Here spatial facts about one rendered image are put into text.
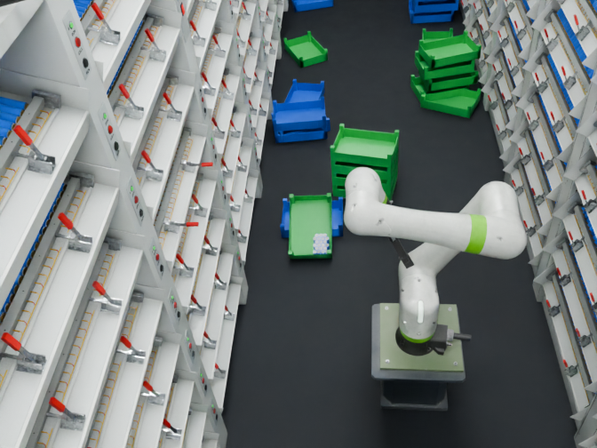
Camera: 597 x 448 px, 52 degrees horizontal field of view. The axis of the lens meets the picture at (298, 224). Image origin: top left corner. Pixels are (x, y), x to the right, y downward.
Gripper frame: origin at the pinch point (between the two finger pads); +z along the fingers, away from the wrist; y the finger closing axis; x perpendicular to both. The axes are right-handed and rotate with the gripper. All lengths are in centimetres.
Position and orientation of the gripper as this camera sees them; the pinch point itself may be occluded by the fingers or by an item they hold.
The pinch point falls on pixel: (402, 250)
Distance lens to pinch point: 214.8
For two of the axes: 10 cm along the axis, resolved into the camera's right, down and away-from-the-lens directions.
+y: 1.8, 6.5, -7.4
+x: 8.7, -4.6, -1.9
